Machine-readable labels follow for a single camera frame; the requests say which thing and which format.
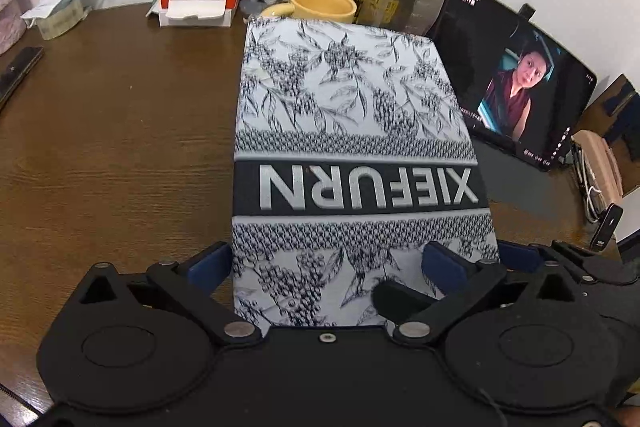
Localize floral box lid XIEFURN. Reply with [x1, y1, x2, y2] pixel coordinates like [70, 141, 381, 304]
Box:
[232, 17, 498, 329]

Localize small black device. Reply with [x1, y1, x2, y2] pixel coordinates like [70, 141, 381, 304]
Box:
[589, 204, 624, 251]

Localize pink pouch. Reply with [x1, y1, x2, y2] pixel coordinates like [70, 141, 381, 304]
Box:
[572, 130, 623, 208]

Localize wooden chair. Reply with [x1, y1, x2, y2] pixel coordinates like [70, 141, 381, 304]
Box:
[577, 74, 639, 195]

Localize tablet with grey cover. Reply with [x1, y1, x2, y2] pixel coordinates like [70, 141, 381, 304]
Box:
[428, 0, 599, 220]

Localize black smartphone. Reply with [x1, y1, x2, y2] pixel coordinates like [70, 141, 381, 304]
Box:
[0, 46, 44, 109]

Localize yellow ceramic mug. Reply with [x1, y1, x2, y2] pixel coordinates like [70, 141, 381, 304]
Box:
[260, 0, 357, 24]

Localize crumpled face mask pile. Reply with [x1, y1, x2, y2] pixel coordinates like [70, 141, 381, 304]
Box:
[21, 0, 103, 40]

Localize purple textured vase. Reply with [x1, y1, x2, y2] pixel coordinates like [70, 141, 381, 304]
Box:
[0, 0, 26, 54]

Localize white cables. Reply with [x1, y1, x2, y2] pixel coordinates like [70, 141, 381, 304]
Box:
[569, 138, 609, 226]

